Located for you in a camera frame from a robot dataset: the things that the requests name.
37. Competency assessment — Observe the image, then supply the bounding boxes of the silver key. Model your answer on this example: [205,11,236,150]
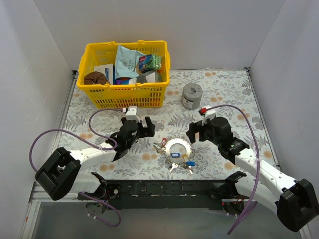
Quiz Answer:
[168,163,178,172]

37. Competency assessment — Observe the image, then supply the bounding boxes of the blue key tag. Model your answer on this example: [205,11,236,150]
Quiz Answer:
[186,161,196,166]

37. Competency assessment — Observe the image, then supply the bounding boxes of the blue green sponge pack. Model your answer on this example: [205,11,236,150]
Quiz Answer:
[138,54,162,73]

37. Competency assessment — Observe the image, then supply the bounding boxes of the brown round pouch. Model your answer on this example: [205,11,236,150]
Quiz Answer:
[83,71,108,85]

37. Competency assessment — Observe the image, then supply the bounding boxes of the floral table mat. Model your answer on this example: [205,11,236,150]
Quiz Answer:
[48,69,281,181]

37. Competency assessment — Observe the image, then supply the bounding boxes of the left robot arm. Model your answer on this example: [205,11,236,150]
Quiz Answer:
[35,117,156,201]

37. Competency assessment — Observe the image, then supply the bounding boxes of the key with blue white tag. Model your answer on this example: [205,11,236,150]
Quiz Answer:
[170,153,181,158]

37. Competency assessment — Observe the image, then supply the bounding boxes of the purple cable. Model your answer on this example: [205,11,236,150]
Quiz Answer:
[29,107,128,227]
[200,104,261,235]

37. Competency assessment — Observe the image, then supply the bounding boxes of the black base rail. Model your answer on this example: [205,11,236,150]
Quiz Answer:
[77,178,255,211]

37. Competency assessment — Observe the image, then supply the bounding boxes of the yellow key tag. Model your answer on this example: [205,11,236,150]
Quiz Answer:
[183,154,189,163]

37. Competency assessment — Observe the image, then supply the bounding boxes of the yellow plastic shopping basket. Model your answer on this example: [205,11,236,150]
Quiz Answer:
[77,40,170,109]

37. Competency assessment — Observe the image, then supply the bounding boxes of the light blue chips bag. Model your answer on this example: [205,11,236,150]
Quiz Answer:
[115,44,145,79]

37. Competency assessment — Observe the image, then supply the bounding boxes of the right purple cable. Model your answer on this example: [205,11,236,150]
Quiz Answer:
[200,104,261,235]

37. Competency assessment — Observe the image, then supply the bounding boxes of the metal key organiser ring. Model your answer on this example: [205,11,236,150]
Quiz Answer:
[163,137,193,162]

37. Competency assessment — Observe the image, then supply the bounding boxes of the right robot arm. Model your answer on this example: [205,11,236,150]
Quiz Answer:
[186,117,319,232]

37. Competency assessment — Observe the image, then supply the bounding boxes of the white blue box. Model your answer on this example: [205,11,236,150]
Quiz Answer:
[94,64,115,85]

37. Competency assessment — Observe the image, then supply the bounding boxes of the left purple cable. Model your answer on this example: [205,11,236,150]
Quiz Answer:
[29,107,128,227]

